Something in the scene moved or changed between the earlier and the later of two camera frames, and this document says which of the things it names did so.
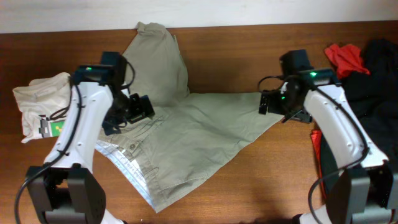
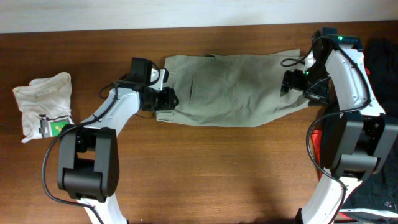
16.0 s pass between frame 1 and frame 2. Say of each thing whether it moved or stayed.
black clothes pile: stayed
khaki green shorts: moved
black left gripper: moved
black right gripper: moved
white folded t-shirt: stayed
